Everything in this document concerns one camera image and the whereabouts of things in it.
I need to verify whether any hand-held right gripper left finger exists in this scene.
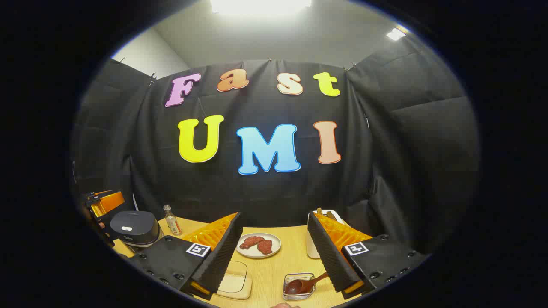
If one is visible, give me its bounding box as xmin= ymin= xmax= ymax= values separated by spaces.
xmin=128 ymin=212 xmax=244 ymax=301

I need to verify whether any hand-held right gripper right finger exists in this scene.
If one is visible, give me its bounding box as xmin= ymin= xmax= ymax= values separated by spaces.
xmin=307 ymin=211 xmax=429 ymax=300

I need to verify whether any white chopstick holder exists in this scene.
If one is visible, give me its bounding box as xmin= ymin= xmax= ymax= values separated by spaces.
xmin=305 ymin=209 xmax=345 ymax=260

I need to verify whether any black rice cooker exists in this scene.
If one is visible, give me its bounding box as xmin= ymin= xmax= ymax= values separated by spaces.
xmin=109 ymin=210 xmax=165 ymax=259

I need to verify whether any dark wooden spoon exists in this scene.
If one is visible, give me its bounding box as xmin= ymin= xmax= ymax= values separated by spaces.
xmin=284 ymin=272 xmax=329 ymax=296

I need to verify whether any small clear glass container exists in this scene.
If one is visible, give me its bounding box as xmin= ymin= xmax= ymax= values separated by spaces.
xmin=283 ymin=272 xmax=316 ymax=301

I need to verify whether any round white plate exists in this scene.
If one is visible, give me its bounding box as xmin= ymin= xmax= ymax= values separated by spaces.
xmin=235 ymin=233 xmax=282 ymax=259

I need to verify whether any small clear glass bottle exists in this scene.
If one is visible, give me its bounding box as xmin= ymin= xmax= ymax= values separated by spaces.
xmin=163 ymin=205 xmax=182 ymax=236

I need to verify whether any black backdrop cloth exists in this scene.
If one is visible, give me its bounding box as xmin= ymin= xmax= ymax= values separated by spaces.
xmin=71 ymin=58 xmax=482 ymax=257

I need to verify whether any large ceiling light panel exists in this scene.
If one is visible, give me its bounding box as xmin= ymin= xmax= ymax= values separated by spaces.
xmin=210 ymin=0 xmax=313 ymax=16

